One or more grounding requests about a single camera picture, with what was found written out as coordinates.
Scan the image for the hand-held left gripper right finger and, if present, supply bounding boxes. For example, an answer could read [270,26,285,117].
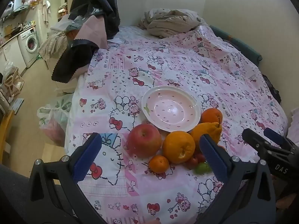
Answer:
[199,133,278,224]

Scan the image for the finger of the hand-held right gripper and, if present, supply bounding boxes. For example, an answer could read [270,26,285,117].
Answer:
[242,128,272,154]
[263,127,293,149]

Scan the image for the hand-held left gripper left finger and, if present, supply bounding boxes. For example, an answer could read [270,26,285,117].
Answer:
[29,133,108,224]

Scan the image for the bumpy necked orange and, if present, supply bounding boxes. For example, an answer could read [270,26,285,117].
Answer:
[190,122,222,145]

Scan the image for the large smooth orange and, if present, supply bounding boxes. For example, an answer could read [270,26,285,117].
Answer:
[163,131,196,164]

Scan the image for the round orange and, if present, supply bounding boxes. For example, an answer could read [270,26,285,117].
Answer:
[201,108,223,125]

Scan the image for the red apple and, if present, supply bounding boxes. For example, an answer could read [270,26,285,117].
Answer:
[127,124,162,158]

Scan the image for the pink spotted bowl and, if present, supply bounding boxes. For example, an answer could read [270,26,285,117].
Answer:
[141,86,201,133]

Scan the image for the green cherry tomatoes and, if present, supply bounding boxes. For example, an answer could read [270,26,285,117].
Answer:
[193,163,205,175]

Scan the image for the floral plastic bag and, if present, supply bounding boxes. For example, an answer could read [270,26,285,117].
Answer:
[37,93,73,148]

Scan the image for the dark grey clothing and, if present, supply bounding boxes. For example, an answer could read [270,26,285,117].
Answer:
[0,164,77,224]

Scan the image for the pink cartoon printed bedsheet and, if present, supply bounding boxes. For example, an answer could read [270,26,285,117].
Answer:
[65,24,290,224]

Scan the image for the teal bed edge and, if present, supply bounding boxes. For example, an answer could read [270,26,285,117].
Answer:
[210,24,262,64]

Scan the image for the wooden rack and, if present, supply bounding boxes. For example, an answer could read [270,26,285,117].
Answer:
[1,68,25,101]

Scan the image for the beige fringed cloth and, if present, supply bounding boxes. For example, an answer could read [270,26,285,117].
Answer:
[38,31,70,61]

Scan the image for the pink cloth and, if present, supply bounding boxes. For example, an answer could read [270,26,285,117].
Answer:
[67,16,108,50]

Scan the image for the white washing machine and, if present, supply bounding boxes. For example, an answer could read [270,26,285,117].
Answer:
[18,26,39,69]

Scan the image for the crumpled beige blanket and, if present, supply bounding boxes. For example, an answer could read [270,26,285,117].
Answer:
[138,9,204,38]

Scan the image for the hanging towel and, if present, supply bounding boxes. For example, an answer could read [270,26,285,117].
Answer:
[42,0,51,27]

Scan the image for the range hood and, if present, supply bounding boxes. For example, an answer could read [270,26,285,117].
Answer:
[9,0,31,13]

